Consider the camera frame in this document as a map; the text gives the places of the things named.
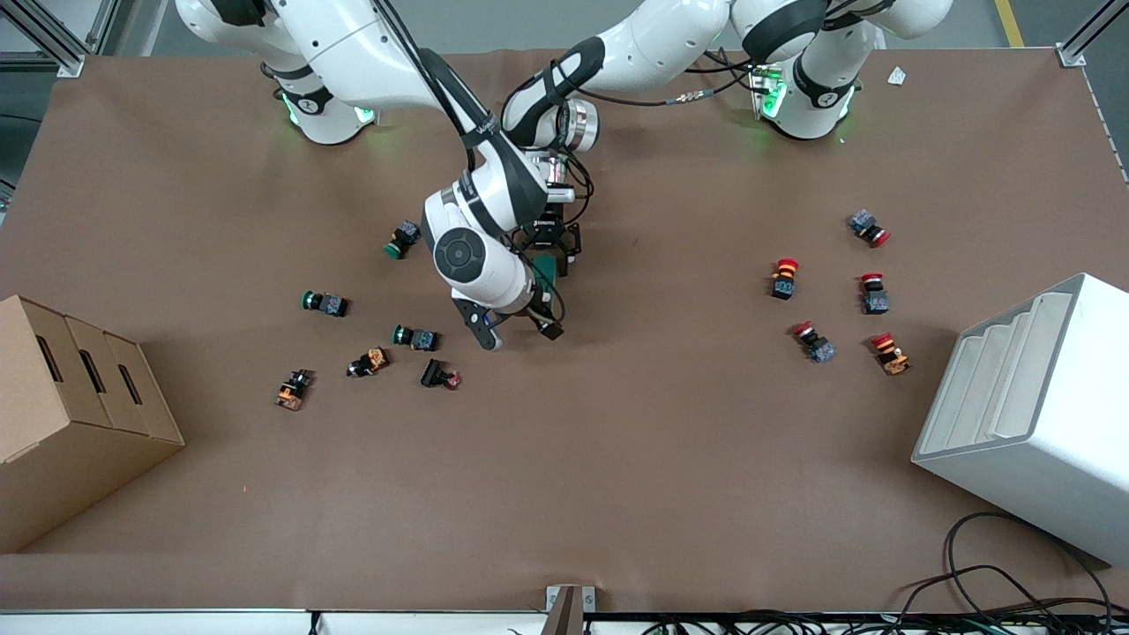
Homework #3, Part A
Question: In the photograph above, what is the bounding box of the green load switch white handle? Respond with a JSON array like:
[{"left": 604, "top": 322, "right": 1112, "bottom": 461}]
[{"left": 532, "top": 251, "right": 568, "bottom": 301}]

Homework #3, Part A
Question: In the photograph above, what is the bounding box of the red mushroom button orange block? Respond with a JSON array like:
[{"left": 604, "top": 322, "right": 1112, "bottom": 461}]
[{"left": 869, "top": 332, "right": 912, "bottom": 377}]

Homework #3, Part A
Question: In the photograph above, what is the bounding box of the white table edge strip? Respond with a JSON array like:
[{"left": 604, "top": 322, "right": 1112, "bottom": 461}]
[{"left": 0, "top": 608, "right": 552, "bottom": 635}]

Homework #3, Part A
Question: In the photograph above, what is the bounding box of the brown cardboard box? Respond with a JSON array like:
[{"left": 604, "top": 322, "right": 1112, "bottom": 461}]
[{"left": 0, "top": 294, "right": 187, "bottom": 556}]

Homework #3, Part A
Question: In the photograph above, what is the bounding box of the white stepped rack box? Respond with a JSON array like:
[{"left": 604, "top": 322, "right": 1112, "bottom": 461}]
[{"left": 910, "top": 272, "right": 1129, "bottom": 566}]

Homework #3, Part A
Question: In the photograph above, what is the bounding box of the black switch with red lens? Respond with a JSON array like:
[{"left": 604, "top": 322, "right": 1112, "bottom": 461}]
[{"left": 419, "top": 357, "right": 463, "bottom": 391}]

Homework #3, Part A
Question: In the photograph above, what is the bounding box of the orange black selector switch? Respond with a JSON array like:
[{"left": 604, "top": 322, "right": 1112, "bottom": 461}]
[
  {"left": 346, "top": 347, "right": 391, "bottom": 379},
  {"left": 273, "top": 369, "right": 316, "bottom": 412}
]

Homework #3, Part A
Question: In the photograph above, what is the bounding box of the grey metal camera bracket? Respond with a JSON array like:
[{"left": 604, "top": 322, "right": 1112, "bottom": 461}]
[{"left": 544, "top": 584, "right": 597, "bottom": 635}]

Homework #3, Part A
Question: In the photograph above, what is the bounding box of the black cable bundle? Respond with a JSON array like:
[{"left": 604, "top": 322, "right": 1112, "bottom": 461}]
[{"left": 642, "top": 610, "right": 1129, "bottom": 635}]

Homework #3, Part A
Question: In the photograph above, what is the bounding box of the black looped cable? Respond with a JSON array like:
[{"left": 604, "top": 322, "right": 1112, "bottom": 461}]
[{"left": 889, "top": 511, "right": 1129, "bottom": 635}]

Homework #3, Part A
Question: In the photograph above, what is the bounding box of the aluminium frame profile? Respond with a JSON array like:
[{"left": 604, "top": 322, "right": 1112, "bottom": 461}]
[
  {"left": 0, "top": 0, "right": 117, "bottom": 79},
  {"left": 1056, "top": 0, "right": 1129, "bottom": 69}
]

